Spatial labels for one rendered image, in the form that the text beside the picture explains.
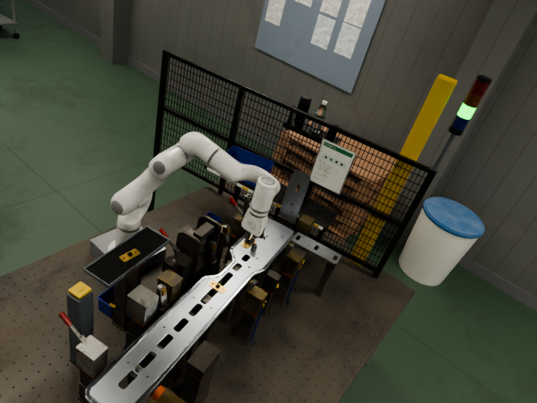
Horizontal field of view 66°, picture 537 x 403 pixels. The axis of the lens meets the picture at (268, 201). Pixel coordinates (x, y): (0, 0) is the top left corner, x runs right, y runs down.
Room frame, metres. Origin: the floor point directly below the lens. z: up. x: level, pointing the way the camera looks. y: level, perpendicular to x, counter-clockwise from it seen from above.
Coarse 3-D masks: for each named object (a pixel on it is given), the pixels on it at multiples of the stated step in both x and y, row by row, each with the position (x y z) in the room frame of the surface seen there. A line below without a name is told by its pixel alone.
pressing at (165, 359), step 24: (240, 240) 1.72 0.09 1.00; (264, 240) 1.78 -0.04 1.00; (288, 240) 1.85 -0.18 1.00; (240, 264) 1.55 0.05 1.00; (264, 264) 1.60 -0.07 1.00; (192, 288) 1.30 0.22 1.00; (240, 288) 1.39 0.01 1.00; (168, 312) 1.13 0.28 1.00; (216, 312) 1.21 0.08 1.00; (144, 336) 0.99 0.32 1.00; (192, 336) 1.06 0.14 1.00; (120, 360) 0.87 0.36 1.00; (168, 360) 0.92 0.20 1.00; (96, 384) 0.76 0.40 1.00; (144, 384) 0.81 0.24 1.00
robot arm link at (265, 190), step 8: (264, 176) 1.46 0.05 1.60; (264, 184) 1.40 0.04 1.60; (272, 184) 1.42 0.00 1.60; (256, 192) 1.41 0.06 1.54; (264, 192) 1.39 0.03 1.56; (272, 192) 1.41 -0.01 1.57; (256, 200) 1.40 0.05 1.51; (264, 200) 1.39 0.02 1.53; (256, 208) 1.39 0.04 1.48; (264, 208) 1.39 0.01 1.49
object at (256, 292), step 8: (256, 288) 1.37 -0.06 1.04; (248, 296) 1.33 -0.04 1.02; (256, 296) 1.33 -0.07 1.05; (264, 296) 1.34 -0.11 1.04; (248, 304) 1.33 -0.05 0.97; (256, 304) 1.32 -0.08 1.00; (264, 304) 1.34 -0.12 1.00; (248, 312) 1.33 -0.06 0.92; (256, 312) 1.31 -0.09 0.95; (240, 320) 1.34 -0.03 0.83; (248, 320) 1.33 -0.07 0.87; (256, 320) 1.36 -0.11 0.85; (240, 328) 1.33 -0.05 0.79; (248, 328) 1.32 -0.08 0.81; (256, 328) 1.35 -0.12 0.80; (240, 336) 1.33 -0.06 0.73; (248, 336) 1.32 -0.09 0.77
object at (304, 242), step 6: (300, 234) 1.93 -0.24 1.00; (294, 240) 1.86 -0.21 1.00; (300, 240) 1.88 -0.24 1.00; (306, 240) 1.89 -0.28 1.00; (312, 240) 1.91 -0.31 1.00; (300, 246) 1.83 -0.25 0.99; (306, 246) 1.83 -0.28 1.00; (312, 246) 1.85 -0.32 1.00; (324, 246) 1.88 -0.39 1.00; (312, 252) 1.81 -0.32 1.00; (318, 252) 1.82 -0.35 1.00; (324, 252) 1.83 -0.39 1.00; (330, 252) 1.85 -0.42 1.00; (324, 258) 1.78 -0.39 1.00; (330, 258) 1.79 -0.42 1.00
